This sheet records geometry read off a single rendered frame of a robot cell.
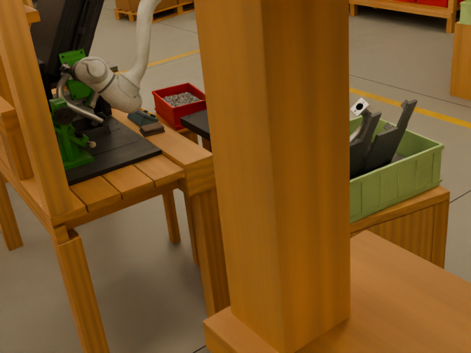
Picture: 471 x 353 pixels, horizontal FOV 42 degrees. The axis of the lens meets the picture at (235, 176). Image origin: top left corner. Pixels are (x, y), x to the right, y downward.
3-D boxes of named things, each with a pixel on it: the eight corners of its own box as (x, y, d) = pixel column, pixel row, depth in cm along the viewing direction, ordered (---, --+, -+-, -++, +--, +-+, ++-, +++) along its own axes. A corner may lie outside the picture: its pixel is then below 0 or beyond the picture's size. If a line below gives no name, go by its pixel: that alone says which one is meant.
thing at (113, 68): (105, 65, 307) (104, 59, 306) (118, 71, 295) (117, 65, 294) (29, 85, 289) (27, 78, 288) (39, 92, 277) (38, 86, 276)
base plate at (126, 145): (71, 92, 343) (71, 89, 342) (162, 153, 260) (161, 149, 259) (-4, 113, 324) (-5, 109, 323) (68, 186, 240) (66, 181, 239)
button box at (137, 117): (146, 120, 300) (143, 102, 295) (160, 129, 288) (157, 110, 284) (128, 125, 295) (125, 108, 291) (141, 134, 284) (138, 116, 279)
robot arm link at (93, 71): (67, 72, 240) (93, 94, 246) (78, 70, 227) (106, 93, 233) (83, 52, 243) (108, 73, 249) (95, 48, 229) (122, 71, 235)
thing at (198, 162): (87, 99, 371) (81, 75, 364) (218, 185, 257) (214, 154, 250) (64, 105, 364) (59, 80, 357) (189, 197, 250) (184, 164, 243)
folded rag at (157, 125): (144, 137, 272) (143, 131, 270) (139, 132, 278) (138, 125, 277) (165, 132, 275) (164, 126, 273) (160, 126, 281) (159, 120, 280)
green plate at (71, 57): (91, 94, 285) (77, 49, 280) (97, 94, 278) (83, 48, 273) (68, 100, 280) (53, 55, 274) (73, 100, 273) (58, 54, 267)
